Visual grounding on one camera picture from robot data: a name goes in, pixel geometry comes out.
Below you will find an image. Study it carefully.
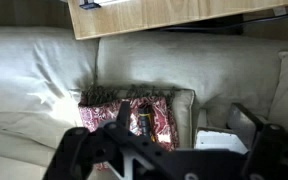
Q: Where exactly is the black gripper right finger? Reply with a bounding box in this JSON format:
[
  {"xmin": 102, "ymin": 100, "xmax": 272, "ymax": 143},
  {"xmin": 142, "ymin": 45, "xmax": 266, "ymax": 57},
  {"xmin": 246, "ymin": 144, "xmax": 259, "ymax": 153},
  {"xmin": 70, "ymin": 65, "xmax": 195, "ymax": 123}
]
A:
[{"xmin": 228, "ymin": 102, "xmax": 288, "ymax": 180}]

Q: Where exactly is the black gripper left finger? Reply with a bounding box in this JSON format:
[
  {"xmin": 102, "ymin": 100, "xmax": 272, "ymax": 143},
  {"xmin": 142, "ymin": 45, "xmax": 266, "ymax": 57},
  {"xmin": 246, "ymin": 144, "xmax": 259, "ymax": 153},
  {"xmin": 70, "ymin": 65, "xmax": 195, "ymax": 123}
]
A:
[{"xmin": 43, "ymin": 101, "xmax": 159, "ymax": 180}]

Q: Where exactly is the red patterned cloth cushion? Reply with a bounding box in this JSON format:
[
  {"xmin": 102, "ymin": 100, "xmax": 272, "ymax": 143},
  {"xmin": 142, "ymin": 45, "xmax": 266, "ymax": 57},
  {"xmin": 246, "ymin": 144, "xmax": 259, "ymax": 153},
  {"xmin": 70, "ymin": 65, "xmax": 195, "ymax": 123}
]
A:
[{"xmin": 78, "ymin": 84, "xmax": 180, "ymax": 172}]

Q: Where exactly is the small white wooden chair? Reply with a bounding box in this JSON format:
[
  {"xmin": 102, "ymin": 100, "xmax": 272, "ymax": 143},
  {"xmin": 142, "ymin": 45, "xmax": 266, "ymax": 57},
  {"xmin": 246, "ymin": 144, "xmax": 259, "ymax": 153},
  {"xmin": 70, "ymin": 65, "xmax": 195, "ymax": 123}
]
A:
[{"xmin": 193, "ymin": 103, "xmax": 268, "ymax": 155}]

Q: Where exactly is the beige fabric sofa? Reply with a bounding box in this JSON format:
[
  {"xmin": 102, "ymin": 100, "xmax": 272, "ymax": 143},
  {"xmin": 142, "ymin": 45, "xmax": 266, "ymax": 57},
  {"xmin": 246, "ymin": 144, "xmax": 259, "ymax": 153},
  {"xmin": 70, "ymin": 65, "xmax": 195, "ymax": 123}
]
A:
[{"xmin": 0, "ymin": 25, "xmax": 288, "ymax": 180}]

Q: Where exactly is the dark clamp on table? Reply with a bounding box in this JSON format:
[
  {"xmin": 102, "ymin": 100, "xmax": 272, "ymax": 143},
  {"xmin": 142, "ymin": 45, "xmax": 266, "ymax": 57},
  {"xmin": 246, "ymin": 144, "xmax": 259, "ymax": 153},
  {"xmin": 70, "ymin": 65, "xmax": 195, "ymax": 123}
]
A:
[{"xmin": 78, "ymin": 0, "xmax": 102, "ymax": 11}]

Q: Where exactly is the light wooden table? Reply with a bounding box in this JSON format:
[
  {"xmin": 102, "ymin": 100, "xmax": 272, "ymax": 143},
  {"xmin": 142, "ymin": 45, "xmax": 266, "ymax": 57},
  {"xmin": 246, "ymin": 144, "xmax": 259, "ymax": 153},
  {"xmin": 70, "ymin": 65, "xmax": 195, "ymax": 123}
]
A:
[{"xmin": 67, "ymin": 0, "xmax": 288, "ymax": 41}]

